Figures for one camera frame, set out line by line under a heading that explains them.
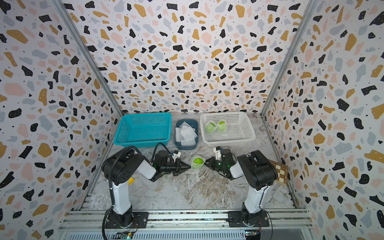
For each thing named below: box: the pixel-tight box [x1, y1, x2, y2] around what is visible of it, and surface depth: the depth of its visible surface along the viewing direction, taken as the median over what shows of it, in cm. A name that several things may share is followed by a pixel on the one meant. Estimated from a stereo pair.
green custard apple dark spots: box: [193, 157, 204, 165], surface depth 90 cm
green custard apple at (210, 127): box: [205, 122, 216, 134], surface depth 107 cm
